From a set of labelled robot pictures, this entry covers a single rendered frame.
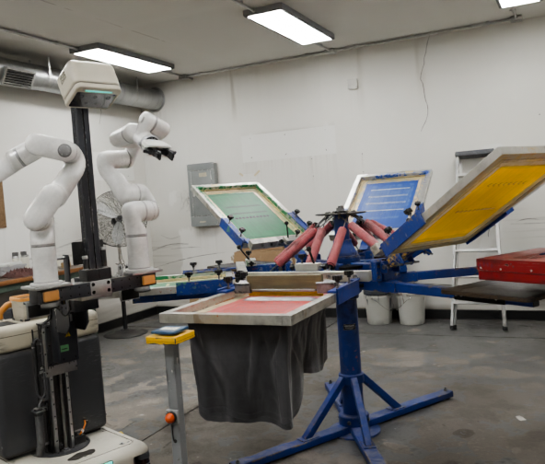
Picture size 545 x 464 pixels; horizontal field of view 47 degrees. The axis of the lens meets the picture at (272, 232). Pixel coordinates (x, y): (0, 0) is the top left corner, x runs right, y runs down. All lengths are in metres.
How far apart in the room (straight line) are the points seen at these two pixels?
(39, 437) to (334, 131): 4.99
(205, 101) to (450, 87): 2.96
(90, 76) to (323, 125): 4.85
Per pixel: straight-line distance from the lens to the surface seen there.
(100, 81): 2.71
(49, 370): 3.21
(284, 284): 2.94
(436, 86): 6.98
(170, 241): 8.28
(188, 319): 2.52
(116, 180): 2.97
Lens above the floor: 1.42
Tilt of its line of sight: 3 degrees down
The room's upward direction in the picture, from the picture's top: 4 degrees counter-clockwise
